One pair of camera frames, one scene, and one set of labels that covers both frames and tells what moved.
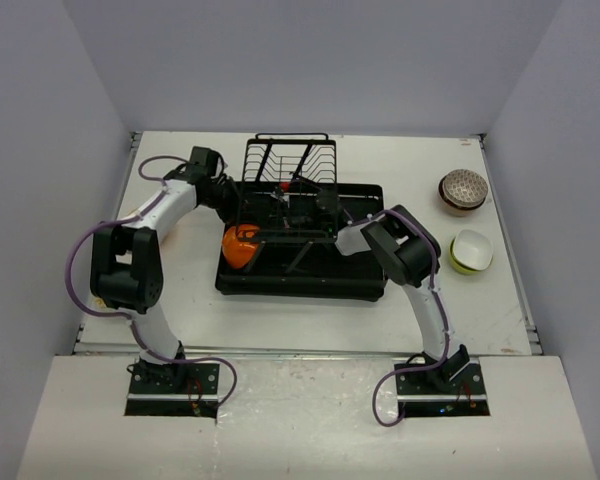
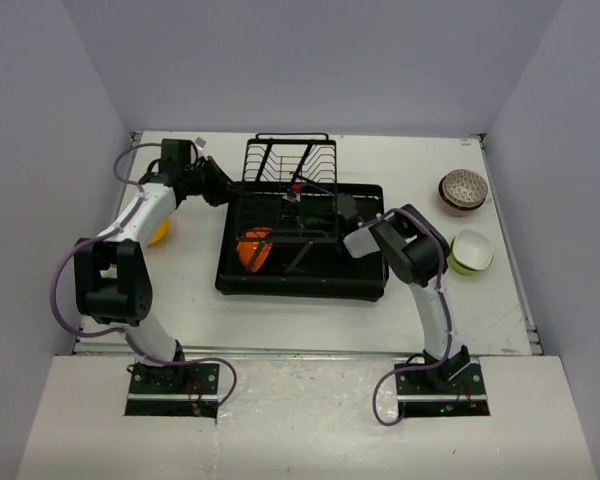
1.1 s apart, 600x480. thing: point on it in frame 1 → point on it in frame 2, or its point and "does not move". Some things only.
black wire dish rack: x=289 y=191 does not move
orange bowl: x=240 y=244 → x=253 y=253
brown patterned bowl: x=464 y=188 does not move
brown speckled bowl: x=457 y=210 does not move
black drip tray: x=299 y=226 does not move
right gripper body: x=324 y=224 → x=313 y=224
